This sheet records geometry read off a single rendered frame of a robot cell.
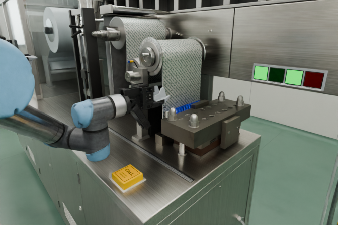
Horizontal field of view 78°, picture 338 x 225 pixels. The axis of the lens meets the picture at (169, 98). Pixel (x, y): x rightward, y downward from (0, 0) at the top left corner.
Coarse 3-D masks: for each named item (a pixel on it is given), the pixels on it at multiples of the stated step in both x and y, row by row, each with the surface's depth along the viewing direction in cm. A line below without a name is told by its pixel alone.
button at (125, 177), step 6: (126, 168) 67; (132, 168) 67; (114, 174) 64; (120, 174) 64; (126, 174) 64; (132, 174) 64; (138, 174) 64; (114, 180) 64; (120, 180) 61; (126, 180) 61; (132, 180) 62; (138, 180) 64; (120, 186) 62; (126, 186) 61
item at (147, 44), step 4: (144, 44) 81; (148, 44) 79; (152, 44) 78; (152, 48) 78; (156, 48) 77; (140, 52) 84; (156, 52) 77; (156, 56) 78; (156, 60) 78; (156, 64) 78; (148, 68) 82; (152, 68) 81; (156, 68) 79
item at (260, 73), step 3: (258, 66) 84; (255, 69) 85; (258, 69) 84; (261, 69) 83; (264, 69) 82; (267, 69) 82; (255, 72) 85; (258, 72) 84; (261, 72) 84; (264, 72) 83; (255, 75) 86; (258, 75) 85; (261, 75) 84; (264, 75) 83; (258, 78) 85; (261, 78) 84; (264, 78) 83
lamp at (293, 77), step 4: (288, 72) 76; (292, 72) 76; (296, 72) 75; (300, 72) 74; (288, 76) 77; (292, 76) 76; (296, 76) 75; (300, 76) 74; (288, 80) 77; (292, 80) 76; (296, 80) 75; (300, 80) 74; (296, 84) 75
